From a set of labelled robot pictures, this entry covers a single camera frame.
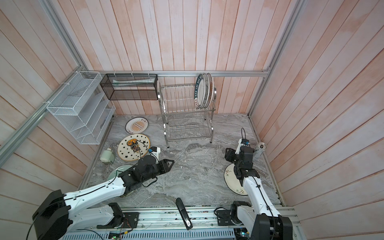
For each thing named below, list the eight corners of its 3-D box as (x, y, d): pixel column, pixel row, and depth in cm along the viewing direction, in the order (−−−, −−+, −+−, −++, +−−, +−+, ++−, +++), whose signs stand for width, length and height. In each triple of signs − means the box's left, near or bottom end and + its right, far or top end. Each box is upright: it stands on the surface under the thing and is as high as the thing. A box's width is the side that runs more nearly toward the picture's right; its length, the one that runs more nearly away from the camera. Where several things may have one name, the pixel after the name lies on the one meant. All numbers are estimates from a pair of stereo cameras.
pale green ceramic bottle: (105, 165, 95) (99, 159, 88) (109, 154, 100) (104, 148, 93) (112, 165, 95) (107, 159, 88) (116, 154, 100) (111, 148, 93)
